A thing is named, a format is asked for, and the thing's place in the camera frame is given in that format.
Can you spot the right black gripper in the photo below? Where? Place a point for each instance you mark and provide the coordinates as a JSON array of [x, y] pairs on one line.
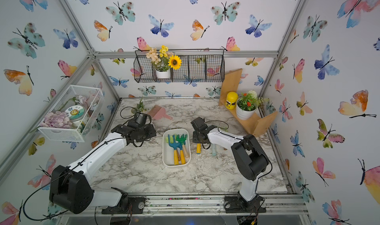
[[194, 138]]

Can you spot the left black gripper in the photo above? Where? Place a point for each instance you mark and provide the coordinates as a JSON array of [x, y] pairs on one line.
[[152, 129]]

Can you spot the blue rake yellow handle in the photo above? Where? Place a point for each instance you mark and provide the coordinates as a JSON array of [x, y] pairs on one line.
[[199, 148]]

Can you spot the green rake wooden handle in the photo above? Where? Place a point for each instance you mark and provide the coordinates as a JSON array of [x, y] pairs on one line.
[[181, 139]]

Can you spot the light green trowel wooden handle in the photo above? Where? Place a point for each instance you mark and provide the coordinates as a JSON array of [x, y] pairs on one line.
[[185, 151]]

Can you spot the white storage box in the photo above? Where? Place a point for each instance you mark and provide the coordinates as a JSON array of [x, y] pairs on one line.
[[167, 151]]

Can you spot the blue fork yellow handle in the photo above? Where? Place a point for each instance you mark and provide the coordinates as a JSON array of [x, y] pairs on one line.
[[173, 144]]

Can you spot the light teal hand fork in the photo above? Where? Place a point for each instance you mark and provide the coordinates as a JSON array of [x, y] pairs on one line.
[[213, 149]]

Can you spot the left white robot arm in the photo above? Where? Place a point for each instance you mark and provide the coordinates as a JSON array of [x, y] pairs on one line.
[[70, 186]]

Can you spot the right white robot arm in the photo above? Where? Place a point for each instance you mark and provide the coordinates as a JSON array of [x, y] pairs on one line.
[[249, 156]]

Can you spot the pink hand brush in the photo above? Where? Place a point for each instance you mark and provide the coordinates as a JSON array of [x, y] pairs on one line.
[[158, 112]]

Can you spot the small succulent pot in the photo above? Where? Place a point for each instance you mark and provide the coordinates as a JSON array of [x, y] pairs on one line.
[[139, 107]]

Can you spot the yellow jar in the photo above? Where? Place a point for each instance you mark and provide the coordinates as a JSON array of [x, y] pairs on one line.
[[231, 100]]

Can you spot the white pot red flowers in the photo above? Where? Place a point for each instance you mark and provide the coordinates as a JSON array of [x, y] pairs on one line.
[[247, 105]]

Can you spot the wooden corner shelf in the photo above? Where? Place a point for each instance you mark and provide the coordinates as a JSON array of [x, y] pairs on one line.
[[254, 125]]

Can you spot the round green tin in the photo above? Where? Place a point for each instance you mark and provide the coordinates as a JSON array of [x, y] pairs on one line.
[[75, 113]]

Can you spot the white pot with sunflower bouquet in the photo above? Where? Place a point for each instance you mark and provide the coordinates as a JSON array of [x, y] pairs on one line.
[[164, 62]]

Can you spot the purple artificial flowers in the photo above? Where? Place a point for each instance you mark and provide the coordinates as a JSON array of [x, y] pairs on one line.
[[56, 120]]

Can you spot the black wire wall basket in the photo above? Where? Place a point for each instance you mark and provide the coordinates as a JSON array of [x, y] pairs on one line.
[[195, 66]]

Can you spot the white wire side basket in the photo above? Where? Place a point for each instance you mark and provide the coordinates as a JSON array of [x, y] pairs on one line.
[[92, 99]]

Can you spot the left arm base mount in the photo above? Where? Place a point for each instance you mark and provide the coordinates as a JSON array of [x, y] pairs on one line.
[[127, 205]]

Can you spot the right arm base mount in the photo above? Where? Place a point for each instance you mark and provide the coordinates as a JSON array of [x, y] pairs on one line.
[[236, 204]]

